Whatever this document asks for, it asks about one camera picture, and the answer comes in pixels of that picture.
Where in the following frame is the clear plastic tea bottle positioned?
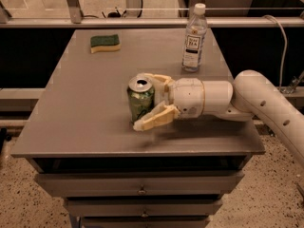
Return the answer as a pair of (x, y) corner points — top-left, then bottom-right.
(182, 3), (207, 72)

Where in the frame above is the grey metal railing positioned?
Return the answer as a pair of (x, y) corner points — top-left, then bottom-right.
(0, 17), (304, 29)

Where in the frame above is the green soda can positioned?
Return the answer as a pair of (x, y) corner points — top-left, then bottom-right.
(127, 74), (155, 123)

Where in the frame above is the grey drawer cabinet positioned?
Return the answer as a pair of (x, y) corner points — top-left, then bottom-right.
(12, 28), (264, 228)

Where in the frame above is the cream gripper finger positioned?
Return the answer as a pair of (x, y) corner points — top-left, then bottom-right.
(141, 73), (174, 103)
(133, 101), (181, 131)

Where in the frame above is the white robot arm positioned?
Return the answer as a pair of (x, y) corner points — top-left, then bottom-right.
(128, 70), (304, 165)

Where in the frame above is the white cable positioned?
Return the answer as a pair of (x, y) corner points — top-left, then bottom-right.
(262, 14), (289, 92)

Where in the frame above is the green and yellow sponge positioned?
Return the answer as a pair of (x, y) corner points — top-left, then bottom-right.
(90, 34), (121, 53)

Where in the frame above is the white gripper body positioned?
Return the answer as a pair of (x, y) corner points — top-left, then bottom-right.
(168, 78), (204, 119)

